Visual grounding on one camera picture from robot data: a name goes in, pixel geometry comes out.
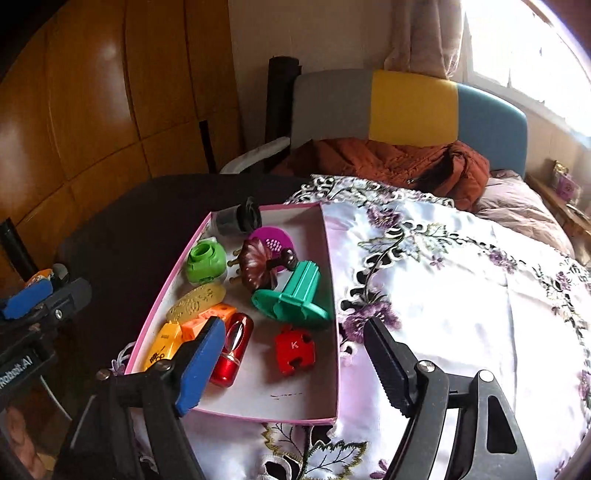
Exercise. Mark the wooden bedside shelf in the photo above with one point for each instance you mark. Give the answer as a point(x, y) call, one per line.
point(575, 221)

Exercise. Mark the beige curtain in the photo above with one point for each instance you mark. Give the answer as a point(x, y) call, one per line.
point(425, 37)

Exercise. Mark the rust brown padded jacket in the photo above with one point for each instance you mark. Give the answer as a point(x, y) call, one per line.
point(378, 161)

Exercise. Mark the white floral tablecloth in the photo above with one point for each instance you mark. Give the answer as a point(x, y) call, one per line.
point(461, 300)

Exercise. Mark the green round plastic container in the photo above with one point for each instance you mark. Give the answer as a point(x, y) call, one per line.
point(205, 261)

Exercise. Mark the purple printed box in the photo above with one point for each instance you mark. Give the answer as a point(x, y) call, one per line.
point(565, 184)

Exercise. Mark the wooden wardrobe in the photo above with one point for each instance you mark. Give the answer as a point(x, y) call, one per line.
point(92, 92)

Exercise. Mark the yellow oval plastic case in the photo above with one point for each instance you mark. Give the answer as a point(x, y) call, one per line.
point(196, 302)

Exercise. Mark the pale pink quilt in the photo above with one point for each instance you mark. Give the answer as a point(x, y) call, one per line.
point(517, 203)

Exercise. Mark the black rolled mat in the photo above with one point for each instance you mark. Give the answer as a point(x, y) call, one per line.
point(281, 101)

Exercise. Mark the pink and white shallow box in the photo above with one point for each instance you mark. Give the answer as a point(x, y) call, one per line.
point(277, 397)

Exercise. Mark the bright window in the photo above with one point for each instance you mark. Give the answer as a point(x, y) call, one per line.
point(517, 46)

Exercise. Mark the brown wooden head massager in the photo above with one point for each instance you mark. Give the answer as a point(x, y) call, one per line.
point(258, 265)

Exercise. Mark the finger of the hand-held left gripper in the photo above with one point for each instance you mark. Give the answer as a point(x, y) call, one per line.
point(27, 297)
point(69, 295)

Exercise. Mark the grey yellow blue headboard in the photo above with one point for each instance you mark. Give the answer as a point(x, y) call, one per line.
point(411, 106)

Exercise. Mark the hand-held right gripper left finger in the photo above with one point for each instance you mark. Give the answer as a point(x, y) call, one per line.
point(203, 364)

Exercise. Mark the white and orange snack bag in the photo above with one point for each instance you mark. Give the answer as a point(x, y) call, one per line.
point(39, 275)

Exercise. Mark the orange and yellow plastic tool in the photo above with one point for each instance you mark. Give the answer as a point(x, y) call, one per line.
point(161, 346)

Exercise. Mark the black tube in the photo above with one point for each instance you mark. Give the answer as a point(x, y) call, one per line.
point(14, 249)

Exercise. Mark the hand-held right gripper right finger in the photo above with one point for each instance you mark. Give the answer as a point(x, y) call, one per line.
point(388, 364)

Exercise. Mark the white curved armrest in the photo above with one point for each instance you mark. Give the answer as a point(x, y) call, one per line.
point(254, 154)

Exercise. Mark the teal green plastic holder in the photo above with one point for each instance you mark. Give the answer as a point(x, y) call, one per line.
point(295, 295)

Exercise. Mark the magenta round plastic disc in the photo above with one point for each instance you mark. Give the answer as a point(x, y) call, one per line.
point(272, 237)

